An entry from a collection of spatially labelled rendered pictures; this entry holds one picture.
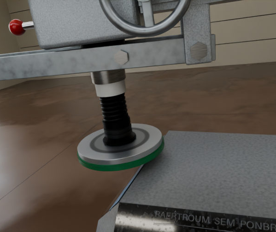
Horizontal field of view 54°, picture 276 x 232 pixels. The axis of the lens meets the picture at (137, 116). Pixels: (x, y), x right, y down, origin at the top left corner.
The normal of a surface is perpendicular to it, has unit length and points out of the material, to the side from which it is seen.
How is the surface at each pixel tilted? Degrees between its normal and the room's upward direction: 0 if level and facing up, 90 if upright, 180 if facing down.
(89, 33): 90
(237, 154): 0
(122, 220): 45
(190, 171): 0
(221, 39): 90
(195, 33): 90
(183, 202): 0
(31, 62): 90
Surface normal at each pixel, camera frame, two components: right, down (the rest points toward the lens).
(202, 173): -0.14, -0.94
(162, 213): -0.33, -0.42
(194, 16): -0.11, 0.33
